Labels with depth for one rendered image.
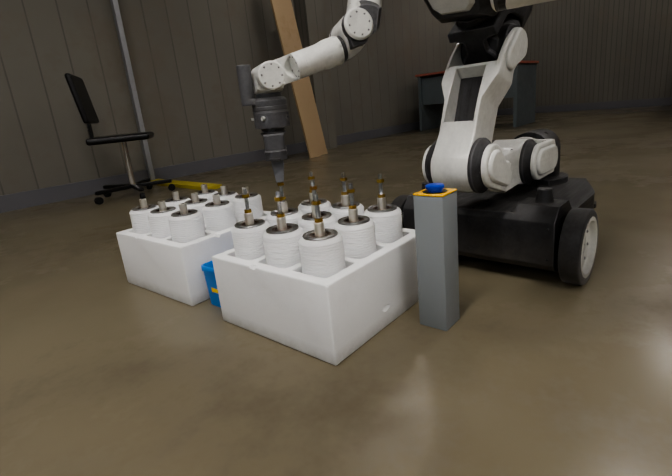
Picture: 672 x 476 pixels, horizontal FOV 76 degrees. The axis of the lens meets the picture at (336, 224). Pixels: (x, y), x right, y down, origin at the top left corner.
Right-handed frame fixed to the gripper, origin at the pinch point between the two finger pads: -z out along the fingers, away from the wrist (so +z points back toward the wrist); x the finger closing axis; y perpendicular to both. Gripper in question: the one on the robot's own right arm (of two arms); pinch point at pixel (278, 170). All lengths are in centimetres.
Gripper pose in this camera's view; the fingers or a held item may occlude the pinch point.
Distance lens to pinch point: 114.3
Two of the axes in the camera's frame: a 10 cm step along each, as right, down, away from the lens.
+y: -9.9, 1.3, -0.8
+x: -1.1, -2.6, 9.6
